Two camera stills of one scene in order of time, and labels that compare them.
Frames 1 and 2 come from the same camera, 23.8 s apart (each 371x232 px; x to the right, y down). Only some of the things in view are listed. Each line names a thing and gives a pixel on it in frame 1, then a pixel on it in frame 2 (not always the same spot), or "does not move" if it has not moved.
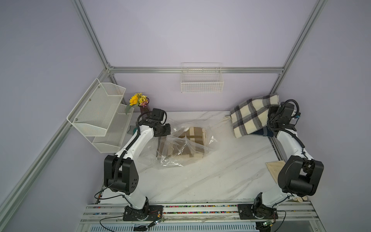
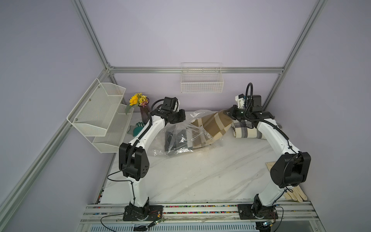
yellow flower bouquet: (138, 99) does not move
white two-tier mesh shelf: (101, 117) does not move
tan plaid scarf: (191, 143) to (205, 129)
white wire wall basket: (199, 78) does not move
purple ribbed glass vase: (145, 109) does not move
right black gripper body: (272, 118) to (240, 114)
